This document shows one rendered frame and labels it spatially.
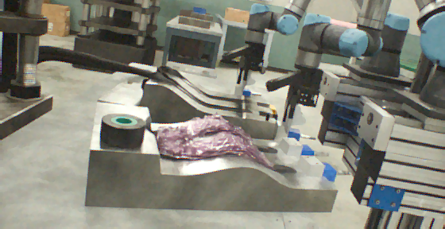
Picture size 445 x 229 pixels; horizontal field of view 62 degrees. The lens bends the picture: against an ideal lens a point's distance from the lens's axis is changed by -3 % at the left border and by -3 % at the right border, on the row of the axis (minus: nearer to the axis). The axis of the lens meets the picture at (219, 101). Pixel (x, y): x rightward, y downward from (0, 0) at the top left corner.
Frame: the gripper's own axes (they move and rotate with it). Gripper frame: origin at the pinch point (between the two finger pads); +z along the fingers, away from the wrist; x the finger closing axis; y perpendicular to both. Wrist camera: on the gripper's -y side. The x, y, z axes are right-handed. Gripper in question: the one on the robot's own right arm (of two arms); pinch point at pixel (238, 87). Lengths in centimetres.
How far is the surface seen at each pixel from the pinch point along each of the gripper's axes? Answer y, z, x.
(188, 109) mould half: -30, -4, -51
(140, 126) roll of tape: -46, -10, -86
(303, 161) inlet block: -8, -3, -79
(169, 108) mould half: -35, -3, -50
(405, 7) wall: 486, -95, 510
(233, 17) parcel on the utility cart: 140, -10, 521
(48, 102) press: -71, 8, -24
